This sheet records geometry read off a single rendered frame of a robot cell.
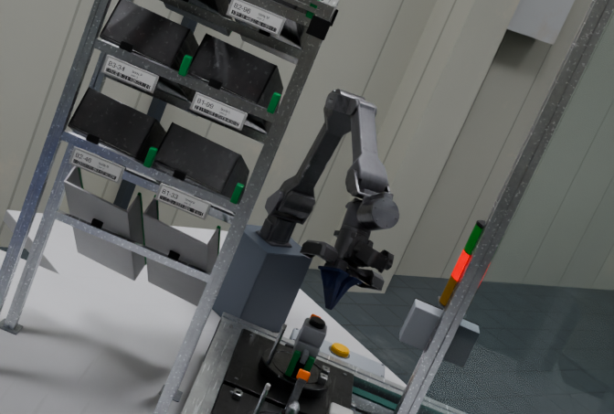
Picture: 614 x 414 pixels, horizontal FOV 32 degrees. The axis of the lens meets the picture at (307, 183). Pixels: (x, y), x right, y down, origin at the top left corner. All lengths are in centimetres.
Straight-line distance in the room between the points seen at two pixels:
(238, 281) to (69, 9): 200
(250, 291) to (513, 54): 366
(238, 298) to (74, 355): 47
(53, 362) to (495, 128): 425
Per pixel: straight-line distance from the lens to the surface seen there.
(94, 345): 213
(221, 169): 176
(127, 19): 177
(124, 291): 238
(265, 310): 241
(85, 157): 175
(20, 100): 422
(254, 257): 235
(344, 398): 206
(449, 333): 183
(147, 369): 211
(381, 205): 195
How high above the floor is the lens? 184
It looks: 15 degrees down
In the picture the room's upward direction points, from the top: 23 degrees clockwise
